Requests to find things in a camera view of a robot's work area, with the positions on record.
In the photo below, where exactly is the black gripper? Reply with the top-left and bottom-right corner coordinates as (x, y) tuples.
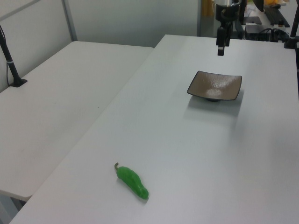
(214, 3), (241, 56)

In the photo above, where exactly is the green chili pepper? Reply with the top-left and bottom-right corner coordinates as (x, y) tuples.
(114, 162), (150, 201)

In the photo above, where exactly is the brown square ceramic plate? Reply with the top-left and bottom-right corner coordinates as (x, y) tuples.
(186, 70), (243, 103)

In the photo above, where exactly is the black electronics box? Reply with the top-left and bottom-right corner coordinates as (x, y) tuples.
(244, 24), (272, 41)

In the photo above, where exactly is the white side table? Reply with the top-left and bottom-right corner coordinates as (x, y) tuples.
(0, 41), (155, 201)

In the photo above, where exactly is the black pole with white band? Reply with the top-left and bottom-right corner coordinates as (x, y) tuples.
(0, 24), (28, 88)

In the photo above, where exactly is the black cable bundle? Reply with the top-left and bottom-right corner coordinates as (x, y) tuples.
(263, 27), (289, 43)

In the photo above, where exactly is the black clamped camera pole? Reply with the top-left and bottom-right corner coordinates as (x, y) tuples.
(284, 17), (299, 49)

